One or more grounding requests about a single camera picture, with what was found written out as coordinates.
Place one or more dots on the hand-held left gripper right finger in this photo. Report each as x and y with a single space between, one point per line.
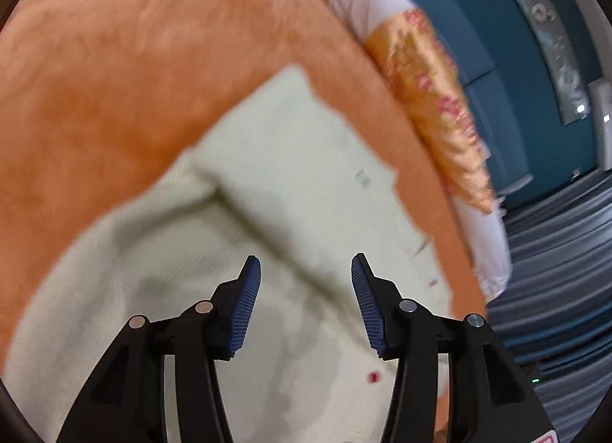
366 297

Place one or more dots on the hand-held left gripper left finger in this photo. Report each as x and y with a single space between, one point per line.
246 297

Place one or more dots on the cream knitted sweater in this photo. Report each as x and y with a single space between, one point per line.
296 175

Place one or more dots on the grey-blue striped curtain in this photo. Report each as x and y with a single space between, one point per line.
564 256

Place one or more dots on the orange floral satin cloth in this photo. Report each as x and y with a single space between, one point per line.
420 70

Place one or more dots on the orange plush blanket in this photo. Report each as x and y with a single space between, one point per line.
143 70

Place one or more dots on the blue padded headboard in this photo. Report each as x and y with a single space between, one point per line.
502 41

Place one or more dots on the grey floral wall picture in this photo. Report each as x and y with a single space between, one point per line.
550 31

